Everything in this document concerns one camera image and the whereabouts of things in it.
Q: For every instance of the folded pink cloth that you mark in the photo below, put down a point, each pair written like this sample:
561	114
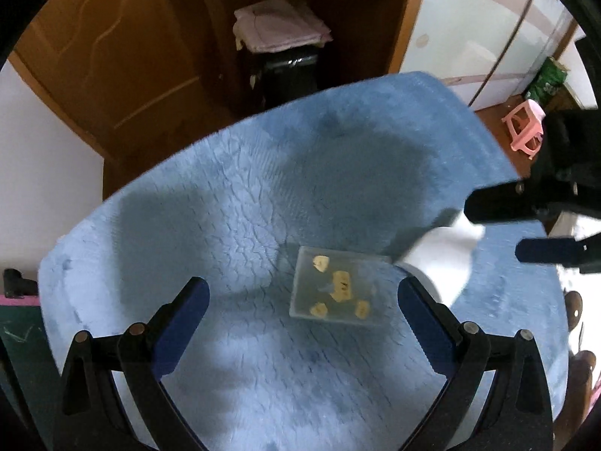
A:
272	26

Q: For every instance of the white heart-shaped box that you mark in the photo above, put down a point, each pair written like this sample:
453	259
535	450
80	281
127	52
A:
442	258

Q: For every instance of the brown wooden cabinet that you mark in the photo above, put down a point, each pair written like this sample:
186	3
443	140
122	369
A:
138	80

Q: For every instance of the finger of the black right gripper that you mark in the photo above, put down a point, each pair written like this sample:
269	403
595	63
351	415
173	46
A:
531	199
568	252

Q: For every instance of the green chalkboard with pink frame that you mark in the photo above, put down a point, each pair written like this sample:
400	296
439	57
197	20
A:
24	336

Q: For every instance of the black chalkboard eraser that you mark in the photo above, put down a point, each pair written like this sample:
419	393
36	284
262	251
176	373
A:
16	286

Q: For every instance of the white wardrobe doors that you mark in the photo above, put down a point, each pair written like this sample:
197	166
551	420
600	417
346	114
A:
485	51

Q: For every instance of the clear box with stickers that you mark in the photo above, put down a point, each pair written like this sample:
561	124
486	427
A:
341	287

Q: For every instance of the blue fluffy table cover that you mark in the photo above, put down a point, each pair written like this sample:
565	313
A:
369	168

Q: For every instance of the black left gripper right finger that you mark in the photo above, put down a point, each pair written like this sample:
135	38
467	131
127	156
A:
517	412

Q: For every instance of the pink plastic stool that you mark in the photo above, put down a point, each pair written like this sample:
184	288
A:
524	125

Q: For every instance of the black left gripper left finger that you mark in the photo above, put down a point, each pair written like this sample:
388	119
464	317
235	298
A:
91	415

